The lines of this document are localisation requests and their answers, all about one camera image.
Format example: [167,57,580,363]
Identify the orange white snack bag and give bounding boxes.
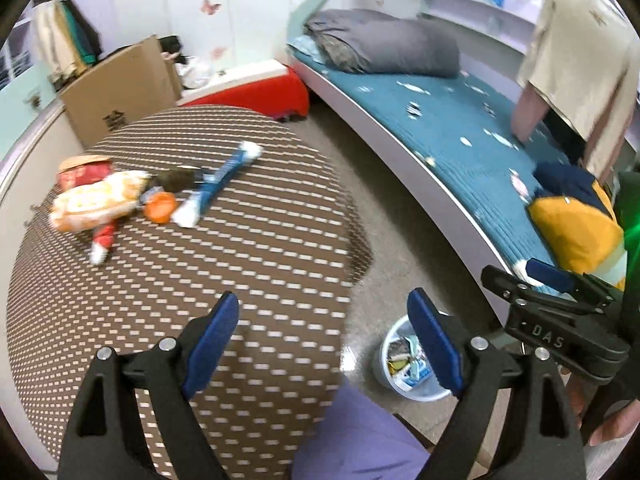
[49,170,151,232]

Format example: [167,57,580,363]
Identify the red snack bag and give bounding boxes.
[58,155,113,192]

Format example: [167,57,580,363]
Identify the grey plastic trash bin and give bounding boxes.
[372,315,450,403]

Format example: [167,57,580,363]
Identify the person's right hand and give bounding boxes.
[566,374,639,448]

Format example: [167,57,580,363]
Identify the yellow navy pillow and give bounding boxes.
[528,162,627,290]

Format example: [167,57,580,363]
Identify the purple trousers leg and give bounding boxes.
[291,382,430,480]

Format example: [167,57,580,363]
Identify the teal bed mattress cover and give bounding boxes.
[288,36,566,278]

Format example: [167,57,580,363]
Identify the brown polka-dot tablecloth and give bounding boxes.
[6,106,371,479]

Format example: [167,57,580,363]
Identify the beige hanging garment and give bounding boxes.
[511,0,639,182]

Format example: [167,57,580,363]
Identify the orange bottle cap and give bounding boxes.
[143,192,178,224]

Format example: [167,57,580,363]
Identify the dark green wrapper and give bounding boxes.
[149,167,204,193]

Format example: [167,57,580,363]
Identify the grey folded duvet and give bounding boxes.
[305,9,460,78]

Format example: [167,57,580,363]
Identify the red storage bench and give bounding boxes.
[181,67,310,119]

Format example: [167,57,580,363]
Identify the brown cardboard box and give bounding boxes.
[60,36,178,148]

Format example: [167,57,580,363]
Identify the white plastic bag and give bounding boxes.
[176,56,214,90]

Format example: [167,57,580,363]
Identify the hanging clothes on shelf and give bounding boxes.
[32,0,103,90]

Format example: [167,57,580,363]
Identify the white bed frame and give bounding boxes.
[286,54,516,321]

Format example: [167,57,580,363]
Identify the white cabinet with handles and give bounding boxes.
[0,66,84,221]

